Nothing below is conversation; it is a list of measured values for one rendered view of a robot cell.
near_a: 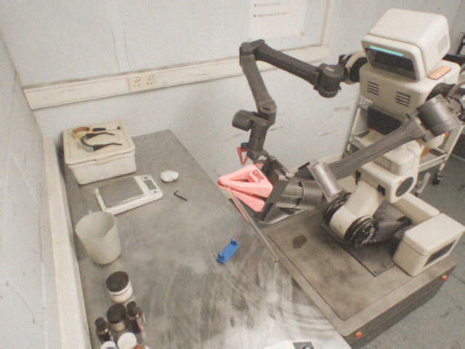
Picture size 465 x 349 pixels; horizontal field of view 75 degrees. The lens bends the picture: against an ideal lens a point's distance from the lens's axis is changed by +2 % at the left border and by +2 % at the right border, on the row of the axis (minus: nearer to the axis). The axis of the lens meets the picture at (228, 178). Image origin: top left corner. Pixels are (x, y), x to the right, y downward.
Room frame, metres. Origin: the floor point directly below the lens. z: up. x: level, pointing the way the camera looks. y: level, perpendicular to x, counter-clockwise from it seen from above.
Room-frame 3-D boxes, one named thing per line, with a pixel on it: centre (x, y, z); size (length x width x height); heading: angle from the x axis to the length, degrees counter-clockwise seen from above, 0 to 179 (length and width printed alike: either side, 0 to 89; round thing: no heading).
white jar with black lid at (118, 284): (0.57, 0.34, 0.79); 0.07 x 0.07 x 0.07
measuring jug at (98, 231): (0.74, 0.46, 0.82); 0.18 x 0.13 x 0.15; 34
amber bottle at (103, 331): (0.42, 0.34, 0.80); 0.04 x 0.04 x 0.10
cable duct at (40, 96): (1.84, 0.13, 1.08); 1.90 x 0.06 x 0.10; 118
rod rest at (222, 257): (0.73, 0.00, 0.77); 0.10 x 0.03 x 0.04; 145
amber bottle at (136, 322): (0.46, 0.27, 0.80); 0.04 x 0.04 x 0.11
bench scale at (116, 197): (1.06, 0.45, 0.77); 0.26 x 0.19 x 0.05; 122
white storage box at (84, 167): (1.34, 0.66, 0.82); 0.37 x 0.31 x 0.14; 25
